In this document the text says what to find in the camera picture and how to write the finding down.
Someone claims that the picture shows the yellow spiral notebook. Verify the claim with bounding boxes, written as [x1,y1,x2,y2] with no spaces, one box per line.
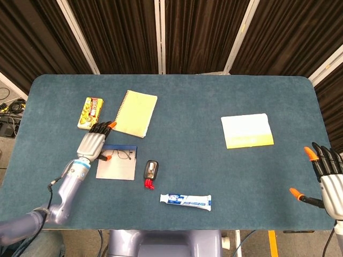
[111,89,158,139]

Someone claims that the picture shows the black yellow floor cable bundle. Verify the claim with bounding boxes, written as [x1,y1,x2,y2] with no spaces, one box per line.
[0,97,27,116]

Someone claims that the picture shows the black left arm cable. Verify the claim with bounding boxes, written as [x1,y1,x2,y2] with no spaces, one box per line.
[10,178,64,257]

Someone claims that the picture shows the black-rimmed eyeglasses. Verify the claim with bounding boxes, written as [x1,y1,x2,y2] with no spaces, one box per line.
[108,149,134,161]

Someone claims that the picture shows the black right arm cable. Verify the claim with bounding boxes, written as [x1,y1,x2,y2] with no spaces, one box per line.
[322,227,336,257]

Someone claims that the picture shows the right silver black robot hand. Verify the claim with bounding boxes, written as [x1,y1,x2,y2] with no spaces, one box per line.
[289,142,343,217]

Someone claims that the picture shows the yellow floor tape strip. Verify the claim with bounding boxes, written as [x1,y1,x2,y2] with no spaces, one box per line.
[268,230,278,257]

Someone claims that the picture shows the dark brown pleated curtain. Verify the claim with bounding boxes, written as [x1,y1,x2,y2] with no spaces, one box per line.
[230,0,343,78]
[66,0,161,75]
[0,0,93,94]
[165,0,251,75]
[313,60,343,155]

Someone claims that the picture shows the blue-edged white box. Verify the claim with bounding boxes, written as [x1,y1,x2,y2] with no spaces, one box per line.
[95,145,138,181]

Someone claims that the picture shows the white blue toothpaste tube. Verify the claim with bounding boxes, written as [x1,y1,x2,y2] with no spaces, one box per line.
[160,193,212,212]

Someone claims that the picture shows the white partition frame post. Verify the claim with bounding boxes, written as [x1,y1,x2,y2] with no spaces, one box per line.
[308,44,343,86]
[223,0,258,75]
[0,71,29,101]
[154,0,167,74]
[56,0,100,75]

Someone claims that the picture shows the white table leg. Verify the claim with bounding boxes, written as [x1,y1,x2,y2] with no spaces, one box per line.
[234,229,242,257]

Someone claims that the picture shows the black floor box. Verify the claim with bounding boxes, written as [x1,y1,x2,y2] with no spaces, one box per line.
[0,119,20,138]

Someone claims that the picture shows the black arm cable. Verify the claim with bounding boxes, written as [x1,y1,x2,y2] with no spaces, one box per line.
[322,227,336,257]
[10,178,64,257]

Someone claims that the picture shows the blue felt table cover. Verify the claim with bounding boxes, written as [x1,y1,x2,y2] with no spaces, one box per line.
[0,74,335,231]

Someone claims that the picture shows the yellow snack box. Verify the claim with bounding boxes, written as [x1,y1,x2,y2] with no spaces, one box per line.
[77,96,105,131]

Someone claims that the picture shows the lavender robot torso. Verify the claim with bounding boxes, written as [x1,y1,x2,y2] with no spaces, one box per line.
[107,229,223,257]

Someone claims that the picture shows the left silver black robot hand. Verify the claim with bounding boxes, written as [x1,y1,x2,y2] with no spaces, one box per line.
[76,120,118,163]

